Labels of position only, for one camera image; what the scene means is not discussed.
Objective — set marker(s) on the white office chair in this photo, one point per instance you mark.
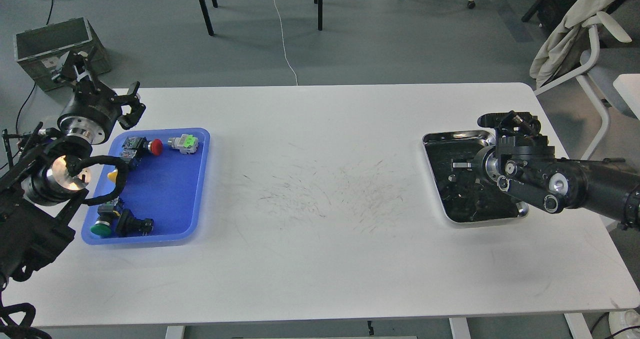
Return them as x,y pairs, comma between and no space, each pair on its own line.
599,72

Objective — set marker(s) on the blue plastic tray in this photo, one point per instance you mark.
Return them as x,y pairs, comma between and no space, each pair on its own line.
166,188

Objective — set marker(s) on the steel tray with black mat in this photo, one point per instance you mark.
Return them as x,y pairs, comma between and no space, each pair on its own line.
465,197

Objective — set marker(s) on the green push button switch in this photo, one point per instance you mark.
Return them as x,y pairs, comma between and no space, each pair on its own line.
108,214

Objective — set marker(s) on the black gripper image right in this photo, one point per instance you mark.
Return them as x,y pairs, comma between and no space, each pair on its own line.
519,151

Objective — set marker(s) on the grey switch with green tab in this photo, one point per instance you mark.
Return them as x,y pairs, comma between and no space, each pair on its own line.
186,144

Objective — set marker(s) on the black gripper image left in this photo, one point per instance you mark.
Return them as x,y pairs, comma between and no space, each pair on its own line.
92,112

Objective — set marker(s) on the yellow push button switch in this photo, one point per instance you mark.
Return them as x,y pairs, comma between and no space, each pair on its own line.
129,156

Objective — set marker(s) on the beige cloth on chair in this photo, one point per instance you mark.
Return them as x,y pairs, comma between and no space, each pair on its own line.
555,49

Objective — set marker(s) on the black table leg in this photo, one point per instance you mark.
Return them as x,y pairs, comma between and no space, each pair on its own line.
206,17

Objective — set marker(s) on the red mushroom push button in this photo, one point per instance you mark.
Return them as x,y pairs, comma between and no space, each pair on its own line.
138,146

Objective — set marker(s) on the grey plastic crate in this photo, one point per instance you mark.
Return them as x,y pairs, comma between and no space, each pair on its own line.
38,51

